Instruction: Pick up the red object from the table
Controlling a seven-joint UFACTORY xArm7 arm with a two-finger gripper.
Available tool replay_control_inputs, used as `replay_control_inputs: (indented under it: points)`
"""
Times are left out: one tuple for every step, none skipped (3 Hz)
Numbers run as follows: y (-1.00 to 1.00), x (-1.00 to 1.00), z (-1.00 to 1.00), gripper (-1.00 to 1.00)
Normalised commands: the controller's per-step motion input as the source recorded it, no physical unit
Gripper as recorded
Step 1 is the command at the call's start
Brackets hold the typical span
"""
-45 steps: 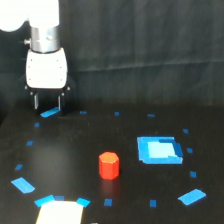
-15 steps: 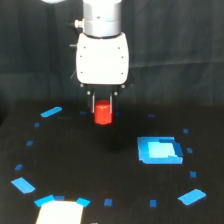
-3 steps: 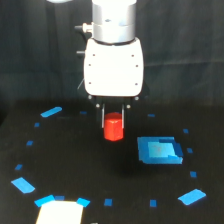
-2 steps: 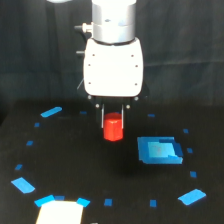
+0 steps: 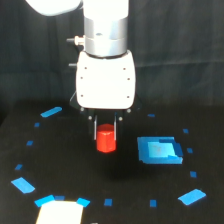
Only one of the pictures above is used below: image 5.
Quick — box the blue tape strip bottom right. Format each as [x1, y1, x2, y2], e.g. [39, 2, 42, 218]
[178, 189, 206, 206]

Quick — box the white paper sheet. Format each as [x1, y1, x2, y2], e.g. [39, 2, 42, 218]
[35, 200, 84, 224]

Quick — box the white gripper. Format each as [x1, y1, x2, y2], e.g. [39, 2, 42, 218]
[70, 50, 136, 141]

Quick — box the blue tape square target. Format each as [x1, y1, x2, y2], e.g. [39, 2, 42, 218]
[137, 137, 183, 165]

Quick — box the red hexagonal block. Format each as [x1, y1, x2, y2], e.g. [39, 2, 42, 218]
[96, 124, 116, 153]

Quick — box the blue tape piece by paper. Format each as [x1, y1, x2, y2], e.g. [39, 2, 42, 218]
[77, 198, 90, 207]

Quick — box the blue tape strip bottom left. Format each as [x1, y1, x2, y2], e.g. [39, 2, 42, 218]
[34, 195, 55, 207]

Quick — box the black backdrop curtain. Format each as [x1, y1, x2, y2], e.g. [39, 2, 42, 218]
[0, 0, 224, 111]

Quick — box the blue tape strip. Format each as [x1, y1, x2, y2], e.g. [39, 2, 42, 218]
[40, 107, 62, 118]
[11, 177, 35, 194]
[34, 195, 55, 207]
[178, 189, 206, 206]

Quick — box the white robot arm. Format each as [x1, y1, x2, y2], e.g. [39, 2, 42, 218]
[25, 0, 136, 134]

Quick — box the blue tape strip top left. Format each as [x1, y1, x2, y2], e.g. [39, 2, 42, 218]
[40, 107, 62, 118]

